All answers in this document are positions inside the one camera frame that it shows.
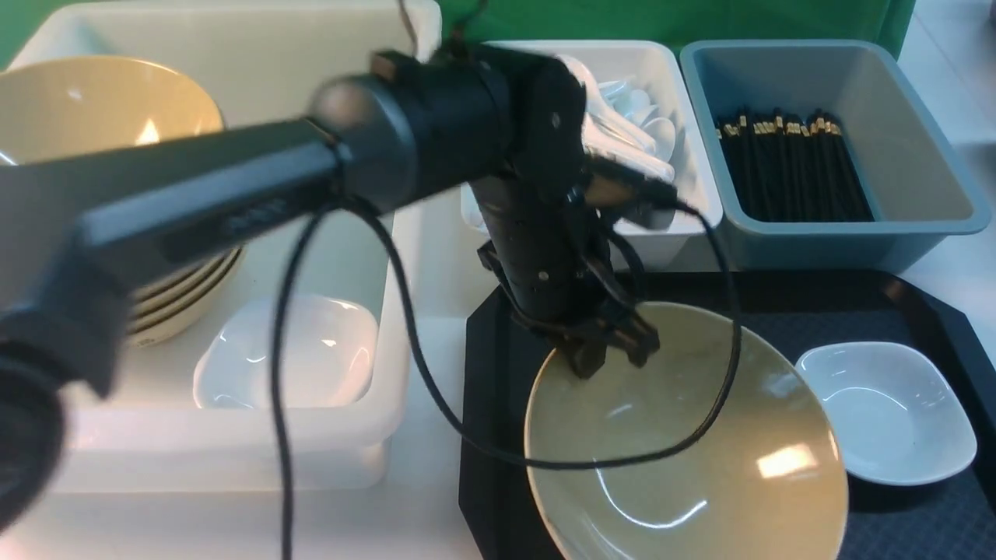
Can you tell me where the pile of white spoons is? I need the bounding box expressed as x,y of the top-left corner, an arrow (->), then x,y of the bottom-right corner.
557,54 -> 676,182

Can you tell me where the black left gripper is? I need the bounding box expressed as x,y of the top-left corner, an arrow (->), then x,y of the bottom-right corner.
471,175 -> 661,380

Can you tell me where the green backdrop cloth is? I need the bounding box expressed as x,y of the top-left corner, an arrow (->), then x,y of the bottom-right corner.
0,0 -> 917,117

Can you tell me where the top stacked tan bowl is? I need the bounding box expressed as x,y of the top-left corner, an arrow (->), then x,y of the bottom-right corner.
1,54 -> 225,166

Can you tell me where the black serving tray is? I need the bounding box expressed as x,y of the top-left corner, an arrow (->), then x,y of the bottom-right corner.
458,271 -> 995,559

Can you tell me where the bundle of black chopsticks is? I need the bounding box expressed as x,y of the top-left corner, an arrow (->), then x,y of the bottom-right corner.
715,107 -> 876,223

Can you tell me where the stack of tan bowls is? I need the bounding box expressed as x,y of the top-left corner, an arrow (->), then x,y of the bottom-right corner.
127,247 -> 245,348

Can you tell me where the tan noodle bowl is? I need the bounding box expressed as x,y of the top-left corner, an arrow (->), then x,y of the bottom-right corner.
524,303 -> 849,559

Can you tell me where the white spoon bin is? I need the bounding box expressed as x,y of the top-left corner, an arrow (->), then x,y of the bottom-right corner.
461,40 -> 724,272

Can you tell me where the blue-grey chopstick bin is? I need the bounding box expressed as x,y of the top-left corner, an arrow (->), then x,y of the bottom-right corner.
680,40 -> 991,273

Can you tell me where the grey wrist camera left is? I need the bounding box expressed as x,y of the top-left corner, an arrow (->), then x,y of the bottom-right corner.
584,152 -> 678,230

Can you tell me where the white square dish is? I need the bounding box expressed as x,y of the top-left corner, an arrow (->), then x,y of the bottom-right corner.
796,341 -> 977,487
192,294 -> 378,410

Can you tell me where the white square dish in tub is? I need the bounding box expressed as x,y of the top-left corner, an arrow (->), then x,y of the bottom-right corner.
192,294 -> 378,410

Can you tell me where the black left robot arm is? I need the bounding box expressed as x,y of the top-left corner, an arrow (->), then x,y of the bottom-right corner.
2,42 -> 665,527

